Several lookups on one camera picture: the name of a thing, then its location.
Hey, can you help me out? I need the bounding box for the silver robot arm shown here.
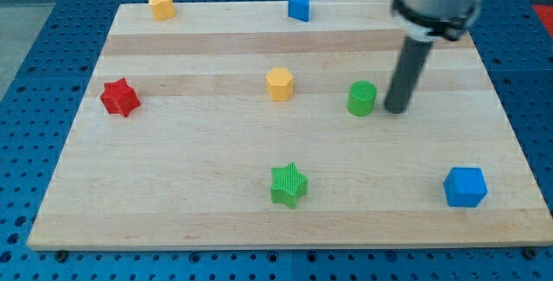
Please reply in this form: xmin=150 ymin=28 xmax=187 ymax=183
xmin=391 ymin=0 xmax=483 ymax=42

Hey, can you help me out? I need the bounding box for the yellow hexagon block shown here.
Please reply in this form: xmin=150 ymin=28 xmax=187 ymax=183
xmin=265 ymin=67 xmax=294 ymax=101

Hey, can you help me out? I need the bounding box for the wooden board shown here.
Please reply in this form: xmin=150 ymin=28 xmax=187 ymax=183
xmin=28 ymin=0 xmax=552 ymax=251

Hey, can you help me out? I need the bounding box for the green star block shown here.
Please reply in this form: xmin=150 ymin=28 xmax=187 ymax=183
xmin=270 ymin=163 xmax=308 ymax=209

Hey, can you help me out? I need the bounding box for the green cylinder block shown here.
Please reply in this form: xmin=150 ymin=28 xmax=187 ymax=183
xmin=346 ymin=80 xmax=377 ymax=117

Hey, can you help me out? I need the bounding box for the blue triangle block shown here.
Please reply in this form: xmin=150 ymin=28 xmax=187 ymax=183
xmin=288 ymin=0 xmax=310 ymax=22

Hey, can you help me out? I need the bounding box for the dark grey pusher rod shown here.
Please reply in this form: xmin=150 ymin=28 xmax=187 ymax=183
xmin=385 ymin=36 xmax=434 ymax=114

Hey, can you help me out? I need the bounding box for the red star block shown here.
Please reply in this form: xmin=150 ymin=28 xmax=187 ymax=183
xmin=100 ymin=78 xmax=141 ymax=118

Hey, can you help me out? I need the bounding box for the yellow heart block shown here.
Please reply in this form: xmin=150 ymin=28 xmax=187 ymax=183
xmin=149 ymin=0 xmax=176 ymax=21

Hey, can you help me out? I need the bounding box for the blue cube block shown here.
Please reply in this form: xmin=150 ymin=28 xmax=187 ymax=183
xmin=443 ymin=167 xmax=488 ymax=208

